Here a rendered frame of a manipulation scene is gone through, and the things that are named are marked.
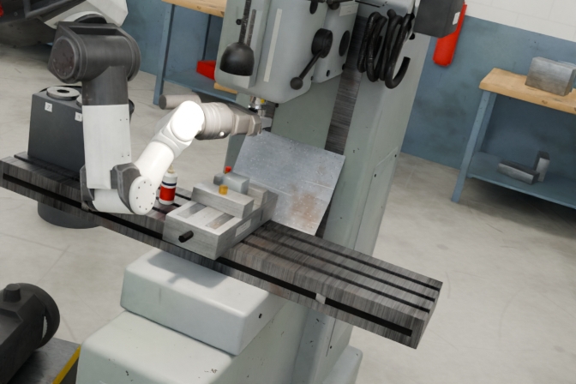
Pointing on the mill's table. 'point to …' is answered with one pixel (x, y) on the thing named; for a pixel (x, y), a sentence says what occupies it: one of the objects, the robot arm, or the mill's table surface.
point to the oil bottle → (168, 187)
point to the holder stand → (57, 128)
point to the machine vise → (218, 223)
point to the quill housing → (275, 25)
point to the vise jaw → (241, 207)
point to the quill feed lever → (323, 37)
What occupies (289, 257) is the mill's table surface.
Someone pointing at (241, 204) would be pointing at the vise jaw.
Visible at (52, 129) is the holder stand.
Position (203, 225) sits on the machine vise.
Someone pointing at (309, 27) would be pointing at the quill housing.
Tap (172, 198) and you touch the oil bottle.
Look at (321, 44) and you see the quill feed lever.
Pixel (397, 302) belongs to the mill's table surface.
